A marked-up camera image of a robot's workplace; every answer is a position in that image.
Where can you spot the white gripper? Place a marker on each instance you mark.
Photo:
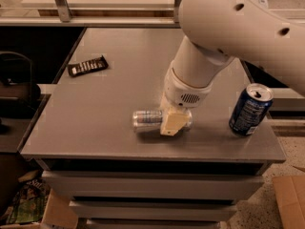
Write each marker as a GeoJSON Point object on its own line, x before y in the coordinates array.
{"type": "Point", "coordinates": [181, 92]}

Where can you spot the silver redbull can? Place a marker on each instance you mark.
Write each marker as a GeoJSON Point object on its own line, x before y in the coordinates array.
{"type": "Point", "coordinates": [146, 121]}

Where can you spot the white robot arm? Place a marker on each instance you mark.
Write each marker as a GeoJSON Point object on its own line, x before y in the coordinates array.
{"type": "Point", "coordinates": [215, 33]}

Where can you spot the blue pepsi can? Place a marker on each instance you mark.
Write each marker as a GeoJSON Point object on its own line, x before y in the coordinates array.
{"type": "Point", "coordinates": [250, 109]}

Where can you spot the black rxbar chocolate bar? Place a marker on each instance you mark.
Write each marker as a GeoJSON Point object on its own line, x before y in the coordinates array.
{"type": "Point", "coordinates": [88, 66]}

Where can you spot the grey drawer cabinet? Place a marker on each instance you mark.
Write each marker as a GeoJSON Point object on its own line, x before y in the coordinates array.
{"type": "Point", "coordinates": [117, 178]}

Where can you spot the cardboard box right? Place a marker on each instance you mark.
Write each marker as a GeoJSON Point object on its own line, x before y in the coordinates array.
{"type": "Point", "coordinates": [290, 198]}

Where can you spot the cardboard box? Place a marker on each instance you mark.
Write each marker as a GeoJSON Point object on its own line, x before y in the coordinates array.
{"type": "Point", "coordinates": [290, 198]}
{"type": "Point", "coordinates": [58, 212]}

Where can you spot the cardboard box left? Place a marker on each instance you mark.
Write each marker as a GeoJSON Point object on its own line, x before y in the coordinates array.
{"type": "Point", "coordinates": [58, 212]}

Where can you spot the black chair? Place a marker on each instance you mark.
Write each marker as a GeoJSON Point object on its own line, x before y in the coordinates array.
{"type": "Point", "coordinates": [19, 93]}

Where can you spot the colourful snack bag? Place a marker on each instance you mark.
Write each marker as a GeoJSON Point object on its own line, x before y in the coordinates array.
{"type": "Point", "coordinates": [29, 203]}

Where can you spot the metal railing frame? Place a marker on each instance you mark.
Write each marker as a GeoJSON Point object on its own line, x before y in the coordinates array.
{"type": "Point", "coordinates": [88, 8]}

